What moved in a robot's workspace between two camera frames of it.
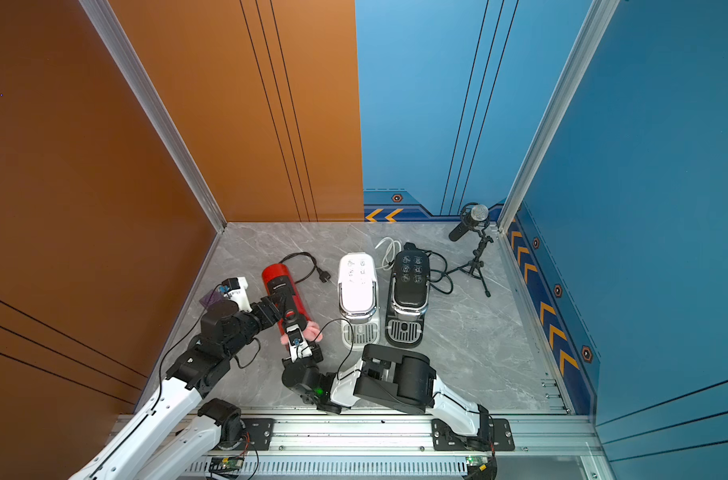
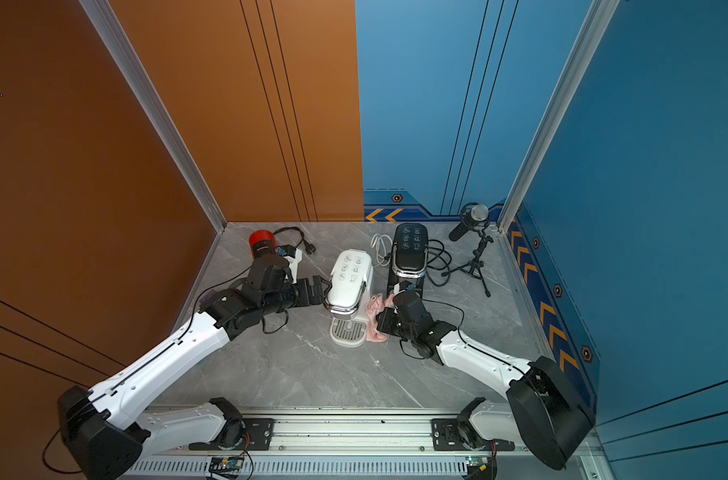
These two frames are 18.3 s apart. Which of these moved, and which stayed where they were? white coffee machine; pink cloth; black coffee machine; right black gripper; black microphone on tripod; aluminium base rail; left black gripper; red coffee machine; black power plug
Moved: left black gripper; black coffee machine; black power plug; right black gripper; pink cloth; white coffee machine; red coffee machine
Stayed: black microphone on tripod; aluminium base rail
